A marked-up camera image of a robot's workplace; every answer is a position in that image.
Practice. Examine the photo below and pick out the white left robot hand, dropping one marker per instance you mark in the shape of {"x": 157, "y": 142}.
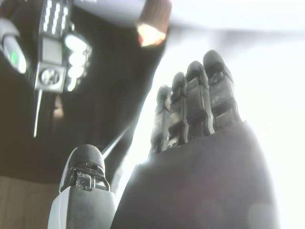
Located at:
{"x": 190, "y": 186}

